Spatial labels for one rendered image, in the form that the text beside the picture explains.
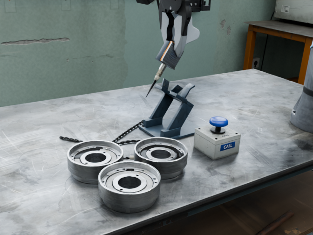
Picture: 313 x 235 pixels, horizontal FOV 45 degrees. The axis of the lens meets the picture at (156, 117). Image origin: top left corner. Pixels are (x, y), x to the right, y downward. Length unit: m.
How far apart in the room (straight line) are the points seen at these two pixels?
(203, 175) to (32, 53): 1.69
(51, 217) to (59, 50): 1.76
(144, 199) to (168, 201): 0.06
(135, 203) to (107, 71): 1.90
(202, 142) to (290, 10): 2.30
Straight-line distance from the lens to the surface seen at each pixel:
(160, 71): 0.83
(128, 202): 0.60
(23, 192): 0.70
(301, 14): 2.97
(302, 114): 1.00
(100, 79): 2.45
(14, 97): 2.32
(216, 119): 0.80
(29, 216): 0.64
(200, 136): 0.81
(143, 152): 0.74
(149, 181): 0.65
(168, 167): 0.69
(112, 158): 0.72
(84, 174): 0.68
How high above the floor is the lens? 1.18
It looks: 23 degrees down
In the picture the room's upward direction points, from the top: 2 degrees clockwise
